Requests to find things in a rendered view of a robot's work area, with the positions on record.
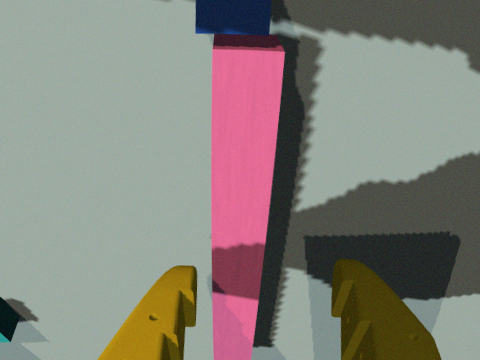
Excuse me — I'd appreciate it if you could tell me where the turquoise rod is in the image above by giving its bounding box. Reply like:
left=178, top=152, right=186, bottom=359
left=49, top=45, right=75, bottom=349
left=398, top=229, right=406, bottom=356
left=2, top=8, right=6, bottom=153
left=0, top=297, right=20, bottom=343

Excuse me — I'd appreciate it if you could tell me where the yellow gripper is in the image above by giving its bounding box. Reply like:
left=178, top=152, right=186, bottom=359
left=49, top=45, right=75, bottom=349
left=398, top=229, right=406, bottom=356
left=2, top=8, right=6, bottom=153
left=97, top=259, right=442, bottom=360

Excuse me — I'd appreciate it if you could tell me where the small blue cube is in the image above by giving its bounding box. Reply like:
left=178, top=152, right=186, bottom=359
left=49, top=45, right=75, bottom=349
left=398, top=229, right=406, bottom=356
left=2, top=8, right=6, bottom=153
left=195, top=0, right=272, bottom=36

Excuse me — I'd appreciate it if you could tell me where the pink rod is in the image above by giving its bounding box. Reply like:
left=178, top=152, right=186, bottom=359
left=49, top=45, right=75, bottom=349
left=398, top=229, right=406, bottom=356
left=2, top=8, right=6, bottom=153
left=211, top=34, right=285, bottom=360

